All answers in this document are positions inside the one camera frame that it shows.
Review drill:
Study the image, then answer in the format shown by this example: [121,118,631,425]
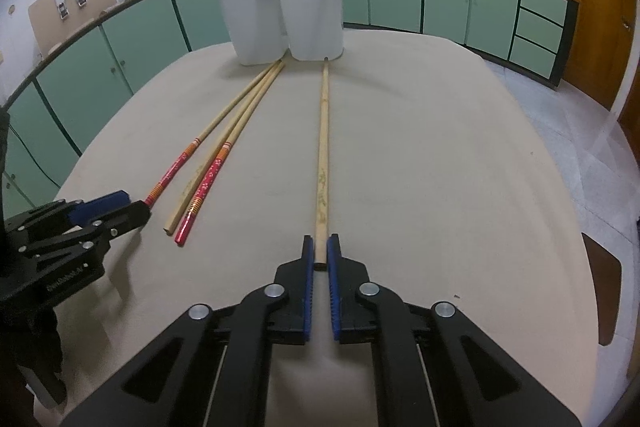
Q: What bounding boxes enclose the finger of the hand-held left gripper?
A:
[17,201,152,261]
[5,190,132,234]

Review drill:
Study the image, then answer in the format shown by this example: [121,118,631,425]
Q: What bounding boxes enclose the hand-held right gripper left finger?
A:
[60,234,317,427]

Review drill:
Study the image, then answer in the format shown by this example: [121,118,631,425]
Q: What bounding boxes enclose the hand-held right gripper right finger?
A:
[326,233,583,427]

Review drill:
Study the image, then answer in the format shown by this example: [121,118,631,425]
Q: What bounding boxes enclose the plain beige chopstick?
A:
[164,61,285,235]

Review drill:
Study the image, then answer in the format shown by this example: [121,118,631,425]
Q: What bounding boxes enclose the red floral chopstick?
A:
[174,61,287,248]

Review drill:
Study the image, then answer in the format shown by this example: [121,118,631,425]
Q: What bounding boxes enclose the red orange striped chopstick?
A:
[144,59,282,208]

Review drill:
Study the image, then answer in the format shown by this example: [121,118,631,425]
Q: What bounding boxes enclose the pale gold print chopstick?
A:
[313,59,331,269]

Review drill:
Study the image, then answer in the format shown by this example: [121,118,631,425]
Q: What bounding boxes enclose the white double utensil holder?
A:
[216,0,346,66]

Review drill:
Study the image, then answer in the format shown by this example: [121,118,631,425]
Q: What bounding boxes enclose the cardboard box with phone stand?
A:
[27,0,117,52]

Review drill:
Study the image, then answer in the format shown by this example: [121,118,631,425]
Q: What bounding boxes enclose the wooden door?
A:
[617,72,640,158]
[560,0,640,110]

